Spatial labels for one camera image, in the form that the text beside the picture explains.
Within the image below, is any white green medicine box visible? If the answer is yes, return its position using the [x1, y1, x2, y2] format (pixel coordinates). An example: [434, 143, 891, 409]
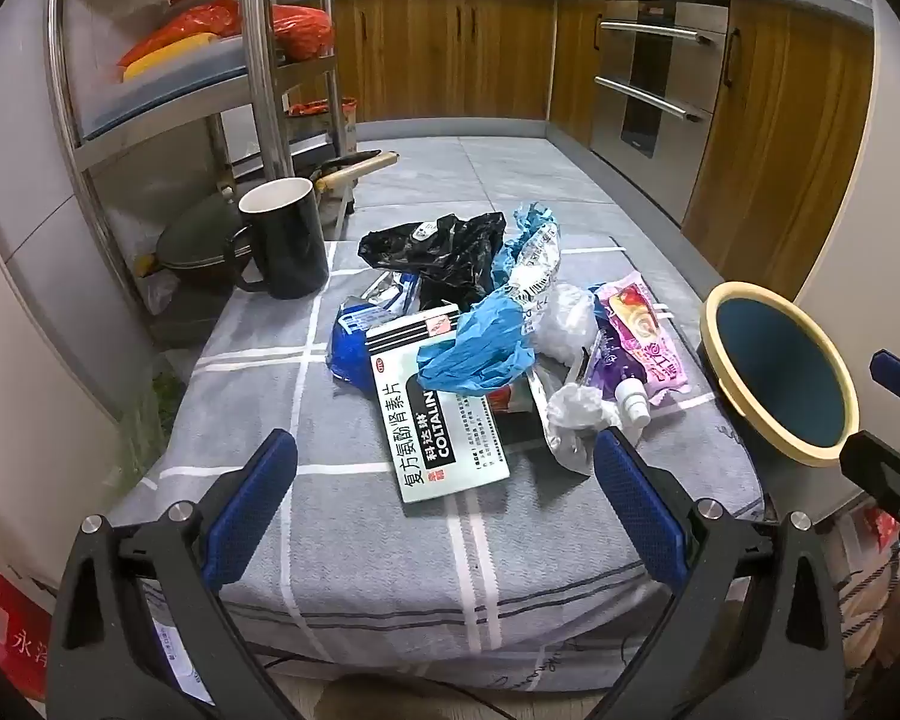
[365, 307, 512, 505]

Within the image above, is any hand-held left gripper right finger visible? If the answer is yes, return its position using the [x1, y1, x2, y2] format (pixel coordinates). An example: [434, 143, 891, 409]
[592, 426, 848, 720]

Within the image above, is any yellow orange flat packet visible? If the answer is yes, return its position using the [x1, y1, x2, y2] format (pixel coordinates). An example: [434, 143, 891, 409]
[116, 30, 218, 83]

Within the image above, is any dark pot with lid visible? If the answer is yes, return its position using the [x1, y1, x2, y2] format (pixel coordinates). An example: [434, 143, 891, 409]
[154, 191, 256, 286]

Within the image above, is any silver foil wrapper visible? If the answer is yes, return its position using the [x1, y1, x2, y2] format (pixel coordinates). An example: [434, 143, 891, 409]
[360, 274, 421, 316]

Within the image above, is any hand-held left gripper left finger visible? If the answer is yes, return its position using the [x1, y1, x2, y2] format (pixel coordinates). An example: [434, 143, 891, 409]
[45, 427, 301, 720]

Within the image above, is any wok with wooden handle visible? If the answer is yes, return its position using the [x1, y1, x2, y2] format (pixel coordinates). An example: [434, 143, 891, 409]
[311, 150, 400, 196]

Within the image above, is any grey checked cloth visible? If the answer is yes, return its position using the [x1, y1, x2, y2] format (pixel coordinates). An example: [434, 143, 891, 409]
[109, 236, 766, 672]

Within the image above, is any blue white printed wrapper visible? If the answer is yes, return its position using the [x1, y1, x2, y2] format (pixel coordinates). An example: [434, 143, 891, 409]
[493, 202, 563, 331]

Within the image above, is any small white bottle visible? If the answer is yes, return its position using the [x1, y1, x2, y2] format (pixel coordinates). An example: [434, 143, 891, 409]
[613, 377, 652, 428]

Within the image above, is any black plastic bag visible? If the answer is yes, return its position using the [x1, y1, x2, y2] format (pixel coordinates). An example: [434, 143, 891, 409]
[358, 212, 507, 312]

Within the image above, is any clear plastic wrapper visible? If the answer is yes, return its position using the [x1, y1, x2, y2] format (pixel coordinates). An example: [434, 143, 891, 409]
[529, 360, 623, 477]

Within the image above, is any white crumpled tissue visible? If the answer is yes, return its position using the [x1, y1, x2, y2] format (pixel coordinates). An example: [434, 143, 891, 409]
[532, 283, 599, 357]

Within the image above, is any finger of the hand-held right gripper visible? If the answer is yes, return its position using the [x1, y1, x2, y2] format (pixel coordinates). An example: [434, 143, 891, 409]
[868, 349, 900, 415]
[840, 430, 900, 616]

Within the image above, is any purple pink snack wrapper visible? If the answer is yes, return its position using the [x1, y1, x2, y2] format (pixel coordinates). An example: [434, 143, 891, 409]
[589, 277, 691, 410]

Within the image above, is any red plastic bag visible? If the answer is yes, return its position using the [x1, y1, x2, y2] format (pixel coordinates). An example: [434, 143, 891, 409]
[166, 0, 242, 40]
[270, 4, 336, 61]

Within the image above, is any blue foil packet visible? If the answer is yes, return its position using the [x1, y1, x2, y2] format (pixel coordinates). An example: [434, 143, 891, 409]
[330, 300, 380, 391]

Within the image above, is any wooden kitchen cabinet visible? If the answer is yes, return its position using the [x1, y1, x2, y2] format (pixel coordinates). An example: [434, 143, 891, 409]
[330, 0, 605, 147]
[679, 0, 875, 293]

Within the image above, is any steel shelf rack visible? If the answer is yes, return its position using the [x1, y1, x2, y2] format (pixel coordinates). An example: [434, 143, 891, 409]
[45, 0, 361, 316]

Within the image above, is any black mug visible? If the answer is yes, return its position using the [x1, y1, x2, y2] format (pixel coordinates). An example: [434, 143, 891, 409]
[225, 178, 331, 299]

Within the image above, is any blue bin with cream rim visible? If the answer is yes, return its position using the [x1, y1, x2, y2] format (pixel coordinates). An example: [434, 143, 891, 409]
[699, 281, 863, 470]

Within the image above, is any red cardboard box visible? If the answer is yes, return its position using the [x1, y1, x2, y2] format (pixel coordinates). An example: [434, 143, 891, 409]
[0, 540, 53, 702]

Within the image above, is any steel built-in oven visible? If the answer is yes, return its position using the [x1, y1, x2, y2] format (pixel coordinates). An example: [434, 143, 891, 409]
[589, 0, 732, 200]

